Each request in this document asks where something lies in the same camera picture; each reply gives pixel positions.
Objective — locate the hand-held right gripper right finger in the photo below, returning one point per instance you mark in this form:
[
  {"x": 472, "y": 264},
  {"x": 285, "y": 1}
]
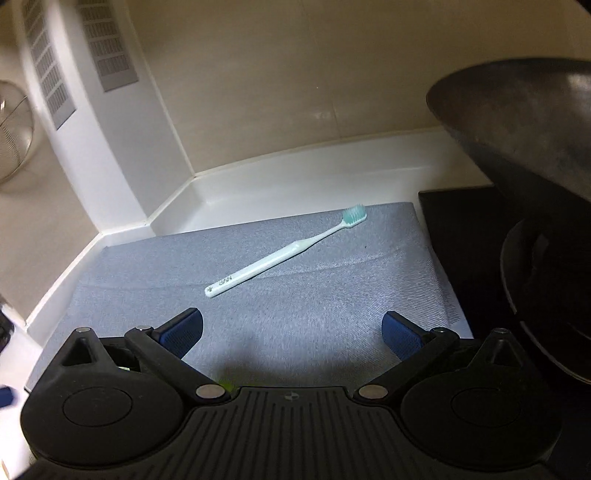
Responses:
[{"x": 402, "y": 337}]

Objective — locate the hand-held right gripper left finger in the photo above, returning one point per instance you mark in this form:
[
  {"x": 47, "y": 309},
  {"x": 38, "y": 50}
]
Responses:
[{"x": 178, "y": 334}]

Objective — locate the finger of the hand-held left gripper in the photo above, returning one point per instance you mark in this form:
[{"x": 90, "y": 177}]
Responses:
[{"x": 5, "y": 398}]

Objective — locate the pale green toothbrush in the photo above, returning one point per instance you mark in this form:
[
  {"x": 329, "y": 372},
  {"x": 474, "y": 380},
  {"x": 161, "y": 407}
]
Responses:
[{"x": 277, "y": 258}]

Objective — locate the grey mat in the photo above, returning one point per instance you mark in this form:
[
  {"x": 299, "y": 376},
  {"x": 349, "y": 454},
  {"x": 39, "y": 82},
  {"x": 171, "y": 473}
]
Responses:
[{"x": 300, "y": 323}]

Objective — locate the black gas stove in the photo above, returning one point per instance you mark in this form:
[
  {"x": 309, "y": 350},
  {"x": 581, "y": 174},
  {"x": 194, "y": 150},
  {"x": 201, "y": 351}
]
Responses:
[{"x": 461, "y": 230}]

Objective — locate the black burner grate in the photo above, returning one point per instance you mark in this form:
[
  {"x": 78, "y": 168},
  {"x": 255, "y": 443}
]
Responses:
[{"x": 531, "y": 286}]

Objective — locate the black wok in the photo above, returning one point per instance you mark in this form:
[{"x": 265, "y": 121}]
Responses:
[{"x": 517, "y": 115}]

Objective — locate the metal mesh strainer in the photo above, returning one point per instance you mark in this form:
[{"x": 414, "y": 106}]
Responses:
[{"x": 14, "y": 138}]

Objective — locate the grey wall vent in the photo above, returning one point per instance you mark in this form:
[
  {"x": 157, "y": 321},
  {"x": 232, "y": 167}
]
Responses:
[
  {"x": 48, "y": 69},
  {"x": 108, "y": 46}
]

